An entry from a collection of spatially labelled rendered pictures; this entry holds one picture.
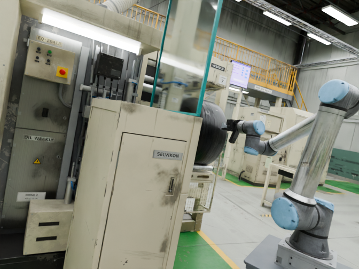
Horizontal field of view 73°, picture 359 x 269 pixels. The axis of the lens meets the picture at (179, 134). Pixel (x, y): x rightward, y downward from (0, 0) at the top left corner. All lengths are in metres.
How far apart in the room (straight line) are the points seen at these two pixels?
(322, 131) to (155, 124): 0.75
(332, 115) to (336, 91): 0.11
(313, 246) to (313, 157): 0.46
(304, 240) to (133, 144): 1.00
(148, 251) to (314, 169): 0.84
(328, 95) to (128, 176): 0.95
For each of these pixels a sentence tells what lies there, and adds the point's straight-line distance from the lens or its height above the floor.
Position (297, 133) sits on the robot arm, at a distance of 1.54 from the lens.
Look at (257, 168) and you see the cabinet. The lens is 6.43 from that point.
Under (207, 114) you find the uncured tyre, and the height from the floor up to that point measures 1.32.
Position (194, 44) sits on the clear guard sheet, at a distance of 1.33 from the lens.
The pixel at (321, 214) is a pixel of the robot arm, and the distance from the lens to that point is 1.44.
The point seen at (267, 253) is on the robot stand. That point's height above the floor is 0.60.
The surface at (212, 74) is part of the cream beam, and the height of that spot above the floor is 1.72.
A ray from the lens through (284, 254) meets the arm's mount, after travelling 1.49.
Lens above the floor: 1.23
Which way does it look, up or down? 3 degrees down
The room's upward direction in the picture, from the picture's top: 11 degrees clockwise
